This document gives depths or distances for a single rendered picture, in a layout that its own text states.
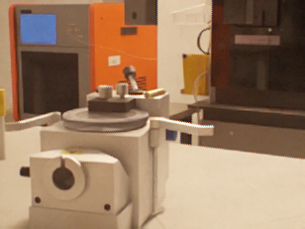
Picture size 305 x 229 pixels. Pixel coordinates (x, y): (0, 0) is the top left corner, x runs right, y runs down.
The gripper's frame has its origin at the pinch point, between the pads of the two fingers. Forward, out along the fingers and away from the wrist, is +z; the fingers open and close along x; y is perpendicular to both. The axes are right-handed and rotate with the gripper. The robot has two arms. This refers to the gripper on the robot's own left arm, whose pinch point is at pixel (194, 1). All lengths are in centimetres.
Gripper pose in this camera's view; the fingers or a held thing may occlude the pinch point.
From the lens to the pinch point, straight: 50.4
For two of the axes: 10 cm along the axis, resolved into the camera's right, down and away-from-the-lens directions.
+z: 0.0, 9.8, 1.8
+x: -7.0, 1.3, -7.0
